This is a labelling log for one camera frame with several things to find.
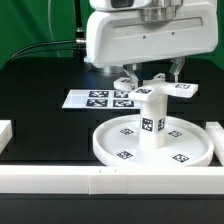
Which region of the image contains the white left fence block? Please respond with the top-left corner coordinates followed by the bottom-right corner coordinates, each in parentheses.
top-left (0, 120), bottom-right (13, 154)

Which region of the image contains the black cable bundle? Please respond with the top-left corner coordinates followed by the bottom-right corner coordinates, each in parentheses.
top-left (6, 39), bottom-right (88, 64)

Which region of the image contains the white cross-shaped table base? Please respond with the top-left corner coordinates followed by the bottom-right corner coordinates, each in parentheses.
top-left (114, 73), bottom-right (198, 103)

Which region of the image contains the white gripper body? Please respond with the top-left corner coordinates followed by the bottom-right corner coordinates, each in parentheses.
top-left (86, 2), bottom-right (218, 68)

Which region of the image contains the white right fence block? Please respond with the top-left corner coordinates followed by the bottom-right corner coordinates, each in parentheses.
top-left (206, 122), bottom-right (224, 167)

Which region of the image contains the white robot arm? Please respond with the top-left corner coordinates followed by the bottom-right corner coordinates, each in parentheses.
top-left (86, 0), bottom-right (218, 72)

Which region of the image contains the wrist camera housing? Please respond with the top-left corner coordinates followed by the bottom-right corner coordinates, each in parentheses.
top-left (89, 0), bottom-right (153, 11)

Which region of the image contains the white marker sheet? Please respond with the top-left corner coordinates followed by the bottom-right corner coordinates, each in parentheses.
top-left (63, 90), bottom-right (140, 109)

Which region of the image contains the white fence block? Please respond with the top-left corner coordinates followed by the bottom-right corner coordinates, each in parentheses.
top-left (0, 120), bottom-right (13, 154)
top-left (206, 122), bottom-right (224, 167)

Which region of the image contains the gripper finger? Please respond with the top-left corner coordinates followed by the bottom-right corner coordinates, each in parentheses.
top-left (123, 65), bottom-right (138, 90)
top-left (169, 57), bottom-right (185, 82)

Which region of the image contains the black vertical pole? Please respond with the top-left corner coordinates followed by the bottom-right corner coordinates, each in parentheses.
top-left (74, 0), bottom-right (84, 39)

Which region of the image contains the white round table top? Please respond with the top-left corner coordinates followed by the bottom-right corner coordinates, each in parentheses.
top-left (93, 114), bottom-right (214, 168)

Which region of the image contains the white front fence bar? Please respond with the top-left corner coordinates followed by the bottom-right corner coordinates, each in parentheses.
top-left (0, 165), bottom-right (224, 195)

